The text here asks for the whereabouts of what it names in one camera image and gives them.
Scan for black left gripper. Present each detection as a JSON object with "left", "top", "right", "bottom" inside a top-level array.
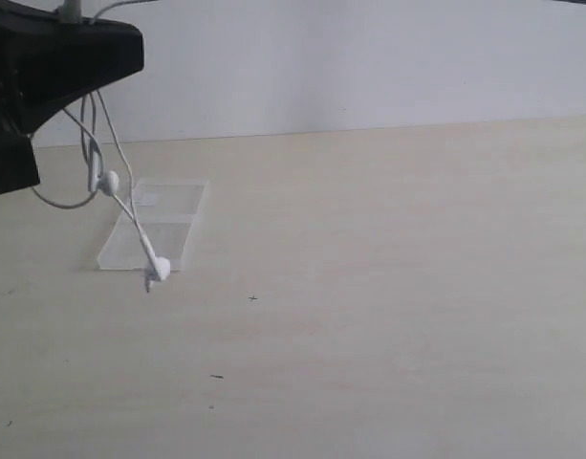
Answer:
[{"left": 0, "top": 9, "right": 144, "bottom": 195}]

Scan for white wired earphones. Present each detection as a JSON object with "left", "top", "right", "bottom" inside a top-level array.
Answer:
[{"left": 31, "top": 0, "right": 173, "bottom": 295}]

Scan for clear plastic storage box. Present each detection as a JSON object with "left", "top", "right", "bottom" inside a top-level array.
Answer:
[{"left": 98, "top": 178, "right": 209, "bottom": 272}]

